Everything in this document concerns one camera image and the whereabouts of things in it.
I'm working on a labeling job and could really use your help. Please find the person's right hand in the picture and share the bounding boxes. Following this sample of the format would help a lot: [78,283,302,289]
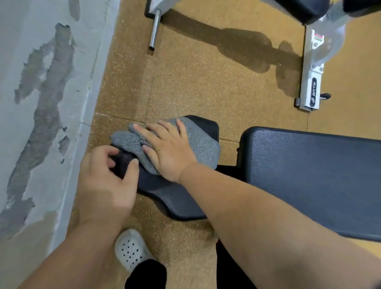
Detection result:
[133,119,198,184]

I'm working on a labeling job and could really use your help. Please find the white exercise machine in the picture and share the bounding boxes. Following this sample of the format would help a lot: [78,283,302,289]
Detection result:
[144,0,381,112]

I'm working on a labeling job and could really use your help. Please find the person's left forearm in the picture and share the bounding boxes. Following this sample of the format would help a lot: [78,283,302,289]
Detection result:
[17,219,125,289]

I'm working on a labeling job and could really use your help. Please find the person's left hand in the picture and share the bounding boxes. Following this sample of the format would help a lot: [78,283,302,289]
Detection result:
[76,145,140,227]

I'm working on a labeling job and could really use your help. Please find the black adjustable weight bench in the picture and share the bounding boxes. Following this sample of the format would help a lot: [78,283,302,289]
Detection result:
[112,115,381,242]

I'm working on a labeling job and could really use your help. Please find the white perforated left shoe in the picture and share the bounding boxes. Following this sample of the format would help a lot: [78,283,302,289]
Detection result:
[114,228,155,273]

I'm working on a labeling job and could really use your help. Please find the person's right forearm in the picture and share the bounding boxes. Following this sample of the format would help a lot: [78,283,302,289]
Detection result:
[178,162,381,289]

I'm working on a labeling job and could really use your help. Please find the grey cleaning cloth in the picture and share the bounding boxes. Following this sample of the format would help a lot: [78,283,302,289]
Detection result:
[109,116,221,175]

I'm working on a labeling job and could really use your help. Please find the black trousers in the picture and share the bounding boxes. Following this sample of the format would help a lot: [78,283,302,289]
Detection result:
[124,238,258,289]

